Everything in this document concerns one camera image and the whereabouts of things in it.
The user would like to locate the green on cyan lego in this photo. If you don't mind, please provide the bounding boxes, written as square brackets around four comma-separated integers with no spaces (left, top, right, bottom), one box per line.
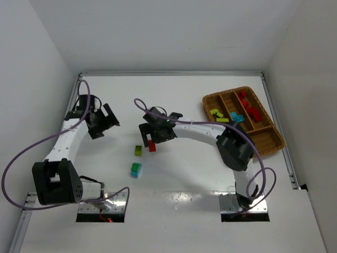
[130,162,142,178]

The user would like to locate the lime lego with green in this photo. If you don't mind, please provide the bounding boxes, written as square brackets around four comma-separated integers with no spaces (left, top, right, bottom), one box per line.
[210,109,219,116]

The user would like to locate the lime lego brick stack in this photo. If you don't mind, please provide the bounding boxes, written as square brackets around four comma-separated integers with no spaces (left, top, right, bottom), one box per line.
[216,118,229,123]

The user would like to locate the cyan lego brick stack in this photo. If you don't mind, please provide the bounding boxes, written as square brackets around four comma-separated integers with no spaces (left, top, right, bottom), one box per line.
[233,115,245,122]

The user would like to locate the small red lego brick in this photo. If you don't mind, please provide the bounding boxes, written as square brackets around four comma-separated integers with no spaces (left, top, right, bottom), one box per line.
[238,91,246,100]

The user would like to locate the red lego base brick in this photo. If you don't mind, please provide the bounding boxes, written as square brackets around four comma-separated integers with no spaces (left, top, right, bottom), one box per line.
[241,100,250,109]

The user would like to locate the red long lego brick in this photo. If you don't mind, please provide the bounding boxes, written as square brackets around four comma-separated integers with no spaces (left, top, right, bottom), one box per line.
[246,107,262,122]

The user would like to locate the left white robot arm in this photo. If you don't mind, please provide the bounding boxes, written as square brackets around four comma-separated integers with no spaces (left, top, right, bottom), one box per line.
[32,95,120,206]

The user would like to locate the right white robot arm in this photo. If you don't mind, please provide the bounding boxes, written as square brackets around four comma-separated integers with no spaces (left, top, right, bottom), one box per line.
[138,107,259,210]

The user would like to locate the wicker divided basket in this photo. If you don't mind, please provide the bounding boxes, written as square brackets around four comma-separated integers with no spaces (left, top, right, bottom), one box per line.
[202,86,285,156]

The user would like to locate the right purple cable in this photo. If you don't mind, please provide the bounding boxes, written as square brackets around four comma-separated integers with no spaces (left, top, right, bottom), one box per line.
[133,98,276,218]

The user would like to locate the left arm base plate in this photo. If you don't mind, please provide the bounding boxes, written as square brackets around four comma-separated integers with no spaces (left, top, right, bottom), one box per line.
[77,191,128,215]

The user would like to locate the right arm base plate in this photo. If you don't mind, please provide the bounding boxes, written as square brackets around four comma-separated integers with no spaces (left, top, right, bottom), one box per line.
[218,192,268,214]

